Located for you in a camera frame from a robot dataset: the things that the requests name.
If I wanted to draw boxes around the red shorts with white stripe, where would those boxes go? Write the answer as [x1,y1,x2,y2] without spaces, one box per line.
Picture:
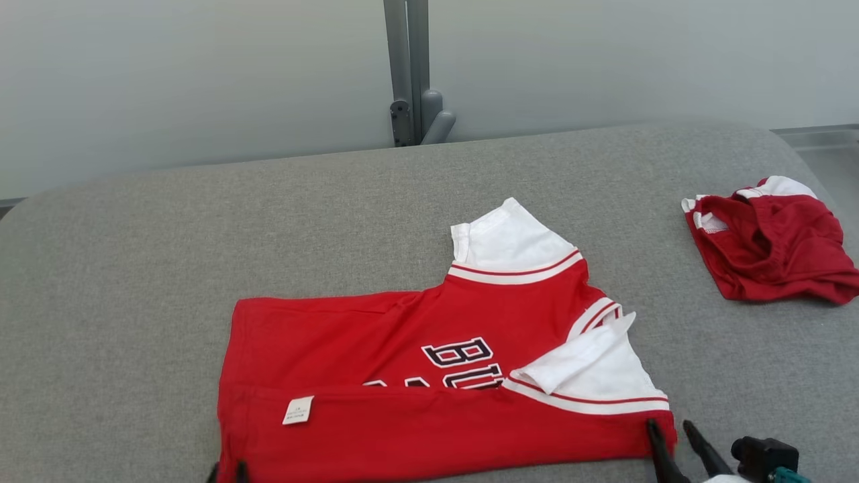
[680,175,859,307]

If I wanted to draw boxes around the dark grey hinge bracket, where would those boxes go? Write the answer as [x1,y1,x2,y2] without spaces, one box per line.
[390,99,414,148]

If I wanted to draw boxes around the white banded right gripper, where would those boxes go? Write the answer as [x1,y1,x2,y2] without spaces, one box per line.
[645,417,747,483]

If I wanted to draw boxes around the red and white jersey shirt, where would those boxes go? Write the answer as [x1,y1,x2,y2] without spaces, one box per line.
[215,197,679,483]

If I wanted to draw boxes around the grey rounded lever handle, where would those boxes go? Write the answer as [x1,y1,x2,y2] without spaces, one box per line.
[420,89,458,146]

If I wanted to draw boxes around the grey wall base rail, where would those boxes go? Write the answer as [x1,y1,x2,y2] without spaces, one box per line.
[771,125,859,150]

